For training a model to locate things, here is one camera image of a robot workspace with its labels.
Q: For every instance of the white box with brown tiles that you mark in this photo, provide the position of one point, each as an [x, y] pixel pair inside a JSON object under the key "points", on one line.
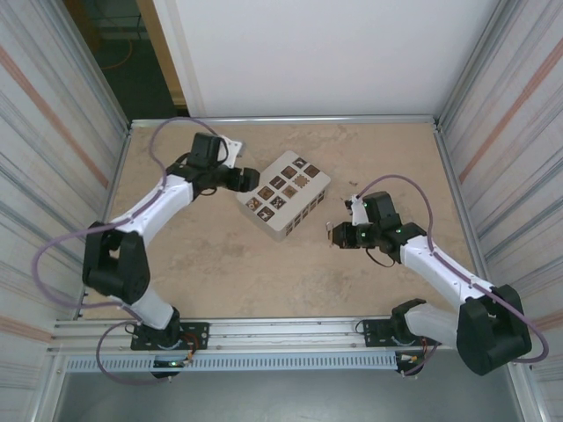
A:
{"points": [[281, 189]]}

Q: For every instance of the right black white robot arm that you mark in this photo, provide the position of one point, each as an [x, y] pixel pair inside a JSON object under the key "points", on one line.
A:
{"points": [[440, 272]]}

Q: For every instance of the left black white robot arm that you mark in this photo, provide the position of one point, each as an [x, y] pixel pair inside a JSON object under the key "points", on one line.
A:
{"points": [[132, 264]]}

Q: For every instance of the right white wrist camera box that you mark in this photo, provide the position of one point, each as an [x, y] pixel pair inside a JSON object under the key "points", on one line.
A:
{"points": [[357, 213]]}

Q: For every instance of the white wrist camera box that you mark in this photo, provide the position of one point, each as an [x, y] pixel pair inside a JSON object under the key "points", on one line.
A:
{"points": [[232, 149], [357, 213]]}

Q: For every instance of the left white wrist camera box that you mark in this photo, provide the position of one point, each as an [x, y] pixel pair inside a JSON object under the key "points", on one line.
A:
{"points": [[232, 149]]}

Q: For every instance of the aluminium table edge rail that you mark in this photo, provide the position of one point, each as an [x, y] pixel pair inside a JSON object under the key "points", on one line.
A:
{"points": [[286, 121]]}

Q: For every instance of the aluminium table side rail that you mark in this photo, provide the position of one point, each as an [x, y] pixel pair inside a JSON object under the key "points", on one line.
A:
{"points": [[453, 176], [115, 184]]}

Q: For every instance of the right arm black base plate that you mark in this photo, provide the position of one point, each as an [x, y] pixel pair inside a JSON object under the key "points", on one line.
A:
{"points": [[374, 329]]}

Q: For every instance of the wide aluminium mounting rail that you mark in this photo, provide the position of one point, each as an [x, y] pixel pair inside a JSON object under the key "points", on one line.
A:
{"points": [[286, 334]]}

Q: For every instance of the wooden door frame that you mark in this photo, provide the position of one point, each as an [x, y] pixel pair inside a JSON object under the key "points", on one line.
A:
{"points": [[165, 53]]}

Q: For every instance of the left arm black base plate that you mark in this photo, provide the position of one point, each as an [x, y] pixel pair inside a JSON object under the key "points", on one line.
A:
{"points": [[198, 334]]}

